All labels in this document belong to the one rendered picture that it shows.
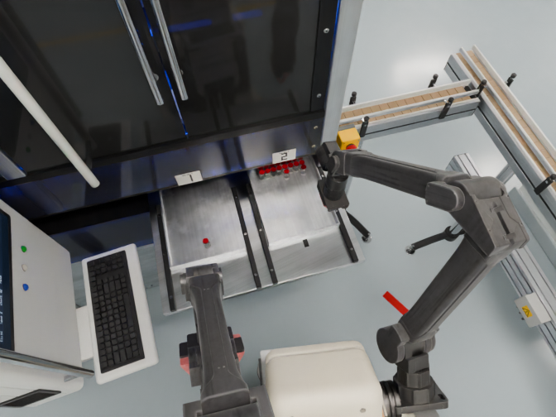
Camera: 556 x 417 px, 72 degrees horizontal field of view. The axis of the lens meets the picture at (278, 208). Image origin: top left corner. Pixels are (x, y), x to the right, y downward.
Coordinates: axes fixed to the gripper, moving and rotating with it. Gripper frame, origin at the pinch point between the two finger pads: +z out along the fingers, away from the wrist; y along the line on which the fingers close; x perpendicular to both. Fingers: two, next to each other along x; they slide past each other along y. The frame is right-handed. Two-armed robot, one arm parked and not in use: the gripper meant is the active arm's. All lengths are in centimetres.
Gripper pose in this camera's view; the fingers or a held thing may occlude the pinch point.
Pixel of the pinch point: (329, 206)
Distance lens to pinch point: 119.8
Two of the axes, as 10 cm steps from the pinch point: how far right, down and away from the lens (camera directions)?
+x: -9.6, 2.4, -1.2
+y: -2.7, -8.6, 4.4
